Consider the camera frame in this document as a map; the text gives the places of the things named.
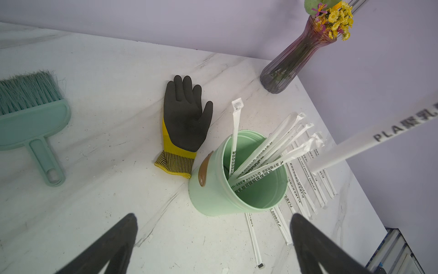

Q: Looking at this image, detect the black yellow work glove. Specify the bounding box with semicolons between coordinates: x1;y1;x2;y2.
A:
155;75;213;179

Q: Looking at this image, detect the green storage cup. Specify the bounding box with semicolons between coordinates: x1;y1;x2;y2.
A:
188;136;288;216

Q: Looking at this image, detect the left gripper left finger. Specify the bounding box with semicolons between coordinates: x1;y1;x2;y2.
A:
57;213;138;274

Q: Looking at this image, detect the yellow flower bouquet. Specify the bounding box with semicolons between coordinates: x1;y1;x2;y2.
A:
304;0;354;41

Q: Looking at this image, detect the bundle of wrapped straws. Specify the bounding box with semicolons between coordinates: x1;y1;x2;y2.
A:
229;113;323;194

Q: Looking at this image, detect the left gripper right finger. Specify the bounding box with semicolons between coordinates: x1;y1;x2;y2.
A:
290;213;369;274

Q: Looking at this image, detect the green hand brush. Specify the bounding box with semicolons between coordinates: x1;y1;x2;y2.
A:
1;71;71;187

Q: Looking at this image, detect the straw eleventh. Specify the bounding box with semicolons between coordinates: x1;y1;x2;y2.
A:
308;92;438;173

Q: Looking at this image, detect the purple glass vase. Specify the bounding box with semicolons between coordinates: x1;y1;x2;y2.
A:
260;17;337;94

